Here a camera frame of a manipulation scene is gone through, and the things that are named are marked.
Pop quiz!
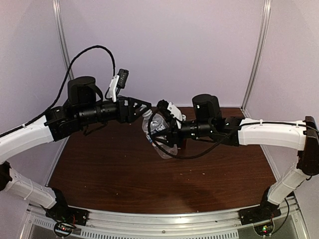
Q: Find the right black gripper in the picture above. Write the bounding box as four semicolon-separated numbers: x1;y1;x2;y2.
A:
150;118;213;148

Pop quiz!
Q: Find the clear water bottle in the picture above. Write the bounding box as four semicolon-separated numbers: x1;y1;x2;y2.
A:
141;109;179;159

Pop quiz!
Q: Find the white water bottle cap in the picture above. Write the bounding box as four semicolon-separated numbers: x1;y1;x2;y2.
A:
142;109;153;119

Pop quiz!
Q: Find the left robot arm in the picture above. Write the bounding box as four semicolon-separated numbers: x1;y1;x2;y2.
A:
0;75;152;221

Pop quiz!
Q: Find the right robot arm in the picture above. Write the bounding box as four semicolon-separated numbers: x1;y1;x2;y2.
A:
149;94;319;220

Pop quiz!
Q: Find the left circuit board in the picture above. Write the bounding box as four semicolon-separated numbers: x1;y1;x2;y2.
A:
53;223;75;237

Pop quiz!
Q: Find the circuit board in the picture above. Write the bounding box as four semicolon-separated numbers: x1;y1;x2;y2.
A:
254;222;274;237
53;223;75;237

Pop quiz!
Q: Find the right circuit board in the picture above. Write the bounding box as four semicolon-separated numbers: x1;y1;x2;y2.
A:
254;222;274;237

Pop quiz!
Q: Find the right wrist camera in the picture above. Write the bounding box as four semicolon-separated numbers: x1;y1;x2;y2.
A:
167;102;183;129

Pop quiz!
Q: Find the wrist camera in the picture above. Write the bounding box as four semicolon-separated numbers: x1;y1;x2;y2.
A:
167;102;183;129
105;69;129;102

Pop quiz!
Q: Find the right black braided cable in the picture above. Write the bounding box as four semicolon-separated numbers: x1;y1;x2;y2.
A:
147;109;310;159

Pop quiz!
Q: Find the black braided cable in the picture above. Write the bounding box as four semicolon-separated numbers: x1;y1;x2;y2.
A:
147;109;310;159
0;45;118;137

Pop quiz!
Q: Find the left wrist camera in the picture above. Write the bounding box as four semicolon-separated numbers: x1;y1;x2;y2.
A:
105;69;129;102

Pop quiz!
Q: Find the left black braided cable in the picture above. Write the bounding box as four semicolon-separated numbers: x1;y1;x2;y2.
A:
0;45;118;137

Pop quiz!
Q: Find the front aluminium rail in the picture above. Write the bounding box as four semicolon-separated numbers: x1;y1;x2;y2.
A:
18;197;310;239

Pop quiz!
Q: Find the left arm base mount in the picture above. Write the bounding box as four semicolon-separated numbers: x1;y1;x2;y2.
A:
45;188;89;226

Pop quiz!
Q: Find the left aluminium frame post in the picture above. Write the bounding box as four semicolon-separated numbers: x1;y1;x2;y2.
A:
52;0;71;70

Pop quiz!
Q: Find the aluminium frame post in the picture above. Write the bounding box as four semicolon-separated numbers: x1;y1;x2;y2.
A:
241;0;272;112
52;0;71;70

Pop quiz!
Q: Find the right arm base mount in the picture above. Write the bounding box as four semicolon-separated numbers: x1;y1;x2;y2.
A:
238;187;281;225

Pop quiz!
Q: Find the right aluminium frame post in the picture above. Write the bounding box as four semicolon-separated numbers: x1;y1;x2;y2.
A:
241;0;272;112

